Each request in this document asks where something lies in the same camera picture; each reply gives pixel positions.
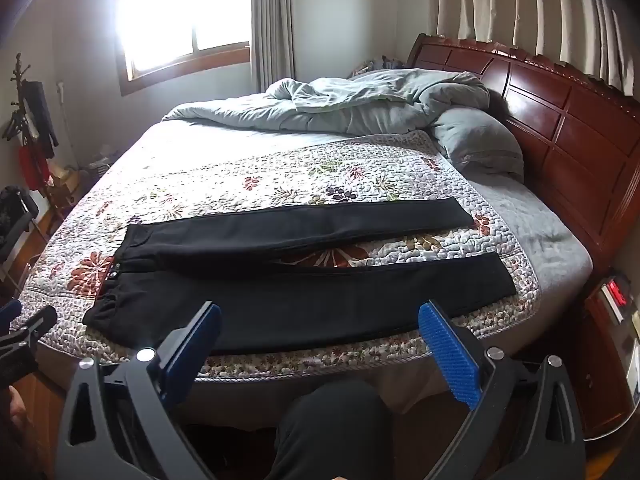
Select coat rack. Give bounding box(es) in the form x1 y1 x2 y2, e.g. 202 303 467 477
1 52 62 192

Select black chair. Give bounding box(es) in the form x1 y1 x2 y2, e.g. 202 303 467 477
0 185 42 282

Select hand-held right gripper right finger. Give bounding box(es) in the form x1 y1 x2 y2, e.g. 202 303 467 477
418 301 588 480

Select grey curtain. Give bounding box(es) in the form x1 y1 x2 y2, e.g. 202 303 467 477
250 0 297 95

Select digital clock with red display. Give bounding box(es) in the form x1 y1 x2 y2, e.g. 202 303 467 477
597 274 633 319

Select red hanging garment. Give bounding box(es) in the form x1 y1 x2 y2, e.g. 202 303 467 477
19 144 52 192

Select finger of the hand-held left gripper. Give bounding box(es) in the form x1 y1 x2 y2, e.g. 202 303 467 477
0 300 59 386

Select grey pillow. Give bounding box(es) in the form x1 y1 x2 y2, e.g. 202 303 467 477
432 107 525 184

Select grey duvet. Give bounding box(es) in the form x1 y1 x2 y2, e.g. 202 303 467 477
162 67 493 137

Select black hanging garment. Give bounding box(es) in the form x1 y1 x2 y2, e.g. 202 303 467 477
22 80 60 159

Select black pants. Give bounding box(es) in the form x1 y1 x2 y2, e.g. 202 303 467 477
82 197 517 356

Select person's leg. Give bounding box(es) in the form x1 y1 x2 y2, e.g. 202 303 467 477
269 379 397 480

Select wooden nightstand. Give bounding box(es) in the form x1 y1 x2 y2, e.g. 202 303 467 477
574 272 640 457

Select floral quilted bedspread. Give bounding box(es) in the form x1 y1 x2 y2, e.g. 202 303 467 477
10 130 542 379

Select wooden framed window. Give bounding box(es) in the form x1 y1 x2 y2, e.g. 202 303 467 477
114 0 252 97

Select beige striped curtain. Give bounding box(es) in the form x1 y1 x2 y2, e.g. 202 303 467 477
429 0 640 97

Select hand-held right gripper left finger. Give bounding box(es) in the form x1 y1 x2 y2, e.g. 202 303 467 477
54 301 222 480

